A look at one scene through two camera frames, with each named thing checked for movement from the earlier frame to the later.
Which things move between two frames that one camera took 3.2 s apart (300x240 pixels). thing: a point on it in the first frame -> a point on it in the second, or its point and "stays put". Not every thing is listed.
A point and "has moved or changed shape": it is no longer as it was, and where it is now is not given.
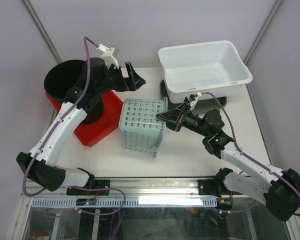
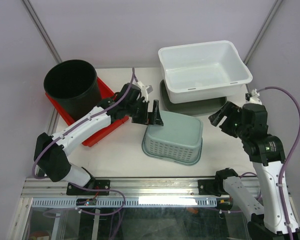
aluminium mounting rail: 155,187 stays put
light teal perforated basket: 140,129 has moved or changed shape
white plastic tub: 207,67 stays put
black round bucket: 63,77 stays put
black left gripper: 135,81 -> 147,118
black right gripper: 173,115 -> 231,110
